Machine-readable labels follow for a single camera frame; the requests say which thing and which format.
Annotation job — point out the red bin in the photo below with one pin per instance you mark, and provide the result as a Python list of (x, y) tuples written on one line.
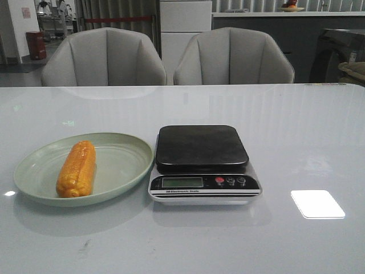
[(36, 45)]

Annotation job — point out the grey chair right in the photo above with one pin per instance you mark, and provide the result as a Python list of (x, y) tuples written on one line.
[(232, 55)]

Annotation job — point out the dark appliance at right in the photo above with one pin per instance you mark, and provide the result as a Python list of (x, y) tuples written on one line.
[(335, 46)]

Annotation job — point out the grey chair left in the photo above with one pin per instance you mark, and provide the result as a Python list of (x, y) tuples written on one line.
[(105, 57)]

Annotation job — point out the fruit bowl on counter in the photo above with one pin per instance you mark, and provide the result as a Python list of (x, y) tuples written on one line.
[(290, 6)]

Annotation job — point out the beige cushion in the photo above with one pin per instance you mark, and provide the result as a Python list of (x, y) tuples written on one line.
[(353, 72)]

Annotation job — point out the grey counter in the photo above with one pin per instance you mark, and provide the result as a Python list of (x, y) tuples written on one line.
[(296, 33)]

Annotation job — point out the light green plate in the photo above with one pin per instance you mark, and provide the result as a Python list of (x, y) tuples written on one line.
[(122, 161)]

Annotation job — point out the white cabinet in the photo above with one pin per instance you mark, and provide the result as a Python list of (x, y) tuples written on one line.
[(179, 21)]

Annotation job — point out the grey chair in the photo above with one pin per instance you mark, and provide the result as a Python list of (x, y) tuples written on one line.
[(232, 55), (105, 57)]

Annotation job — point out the orange corn cob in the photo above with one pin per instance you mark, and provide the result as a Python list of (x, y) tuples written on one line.
[(77, 173)]

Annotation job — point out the black silver kitchen scale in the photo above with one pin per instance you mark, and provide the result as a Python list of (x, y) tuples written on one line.
[(202, 165)]

